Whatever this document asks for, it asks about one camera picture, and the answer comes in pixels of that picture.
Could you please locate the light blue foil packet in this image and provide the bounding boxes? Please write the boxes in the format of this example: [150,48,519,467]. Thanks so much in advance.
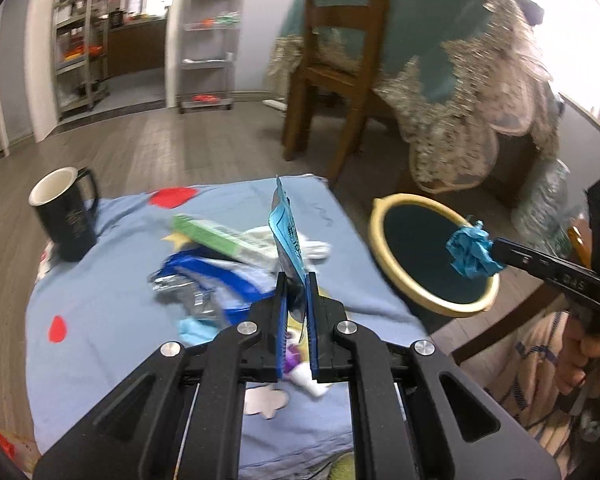
[268,177,306,289]

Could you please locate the blue paper ball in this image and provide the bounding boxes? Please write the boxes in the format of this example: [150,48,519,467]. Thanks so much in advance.
[445,220,504,280]

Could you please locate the blue white snack wrapper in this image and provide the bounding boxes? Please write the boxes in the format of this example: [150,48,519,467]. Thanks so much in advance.
[148,249,275,327]

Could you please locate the white red tube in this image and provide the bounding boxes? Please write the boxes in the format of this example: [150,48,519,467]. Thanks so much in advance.
[284,344,332,398]

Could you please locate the blue face mask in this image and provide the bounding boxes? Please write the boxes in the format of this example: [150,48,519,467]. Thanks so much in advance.
[178,316,228,347]

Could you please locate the person's right hand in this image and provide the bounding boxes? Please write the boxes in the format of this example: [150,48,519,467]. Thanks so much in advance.
[555,315,600,399]

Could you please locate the clear plastic water bottle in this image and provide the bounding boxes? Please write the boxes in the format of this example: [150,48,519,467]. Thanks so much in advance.
[512,159,569,257]

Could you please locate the green white toothpaste box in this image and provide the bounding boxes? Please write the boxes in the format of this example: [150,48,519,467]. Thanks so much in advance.
[172,214,278,272]

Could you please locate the teal bin yellow rim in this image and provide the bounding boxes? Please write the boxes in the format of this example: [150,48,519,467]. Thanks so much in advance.
[368,193,500,318]

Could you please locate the white power strip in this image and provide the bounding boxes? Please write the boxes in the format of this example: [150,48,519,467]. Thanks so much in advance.
[262,99,287,113]

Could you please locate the light blue patterned tablecloth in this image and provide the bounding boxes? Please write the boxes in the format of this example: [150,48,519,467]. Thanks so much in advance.
[26,176,426,479]

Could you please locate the grey rolling shelf cart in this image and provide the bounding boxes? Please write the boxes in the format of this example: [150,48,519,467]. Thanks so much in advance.
[175,0,242,114]

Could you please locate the black mug white interior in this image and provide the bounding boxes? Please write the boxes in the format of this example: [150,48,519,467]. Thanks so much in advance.
[28,167,99,262]

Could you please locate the wooden dining chair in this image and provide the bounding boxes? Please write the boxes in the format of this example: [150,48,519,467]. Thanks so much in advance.
[283,0,389,186]

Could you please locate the metal storage rack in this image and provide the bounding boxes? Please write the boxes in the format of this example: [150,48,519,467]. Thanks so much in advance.
[52,0,109,118]

